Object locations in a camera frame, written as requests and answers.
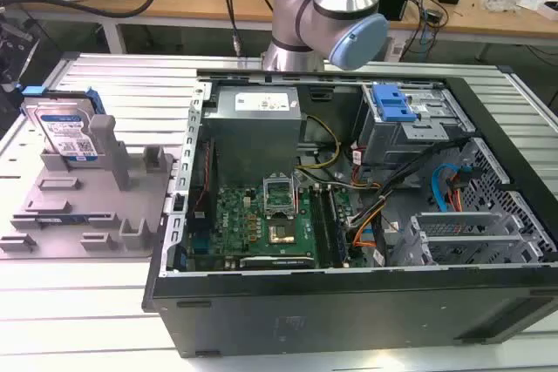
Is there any hard disk in blue carrier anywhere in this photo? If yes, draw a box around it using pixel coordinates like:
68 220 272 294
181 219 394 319
19 85 104 163

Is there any orange SATA wire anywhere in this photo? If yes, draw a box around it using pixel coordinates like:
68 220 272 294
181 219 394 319
350 213 377 249

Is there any grey power supply unit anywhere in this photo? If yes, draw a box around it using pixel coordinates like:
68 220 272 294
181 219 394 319
202 85 308 181

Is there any black open PC case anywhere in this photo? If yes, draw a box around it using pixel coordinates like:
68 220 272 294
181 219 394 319
142 67 558 359

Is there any grey parts rack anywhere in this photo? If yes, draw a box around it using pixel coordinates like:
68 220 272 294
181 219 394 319
0 115 180 261

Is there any blue SATA wire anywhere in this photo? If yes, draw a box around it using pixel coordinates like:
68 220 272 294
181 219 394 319
430 162 473 217

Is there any green motherboard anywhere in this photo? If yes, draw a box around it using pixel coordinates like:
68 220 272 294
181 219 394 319
187 184 350 271

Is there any RAM stick on rack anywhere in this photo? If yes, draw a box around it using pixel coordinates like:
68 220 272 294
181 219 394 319
11 213 112 225

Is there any thin black hanging cable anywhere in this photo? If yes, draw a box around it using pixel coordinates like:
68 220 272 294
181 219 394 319
221 0 244 57

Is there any CPU socket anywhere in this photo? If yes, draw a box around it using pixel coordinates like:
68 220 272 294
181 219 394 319
259 172 298 221

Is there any yellow black power wire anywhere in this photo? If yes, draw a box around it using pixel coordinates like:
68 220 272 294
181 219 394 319
296 114 343 170

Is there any blue drive bay latch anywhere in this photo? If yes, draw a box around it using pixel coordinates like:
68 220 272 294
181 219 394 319
371 83 419 124

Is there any silver disk bay cage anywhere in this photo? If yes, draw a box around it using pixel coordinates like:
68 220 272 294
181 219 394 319
353 82 476 168

